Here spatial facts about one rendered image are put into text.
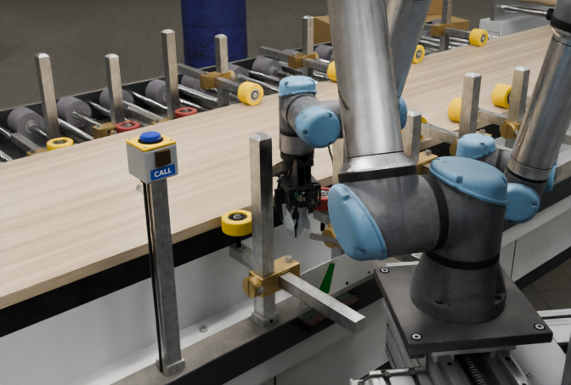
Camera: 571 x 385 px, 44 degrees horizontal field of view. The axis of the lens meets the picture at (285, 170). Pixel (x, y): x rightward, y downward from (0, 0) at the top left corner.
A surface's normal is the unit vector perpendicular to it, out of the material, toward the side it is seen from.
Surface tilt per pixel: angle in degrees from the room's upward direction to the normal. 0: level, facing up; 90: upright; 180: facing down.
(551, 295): 0
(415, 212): 58
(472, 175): 7
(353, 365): 90
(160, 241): 90
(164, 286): 90
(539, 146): 91
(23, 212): 0
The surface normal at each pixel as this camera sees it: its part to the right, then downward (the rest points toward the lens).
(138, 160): -0.76, 0.26
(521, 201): -0.38, 0.36
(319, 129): 0.28, 0.38
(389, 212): 0.20, -0.08
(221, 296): 0.65, 0.29
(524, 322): -0.01, -0.92
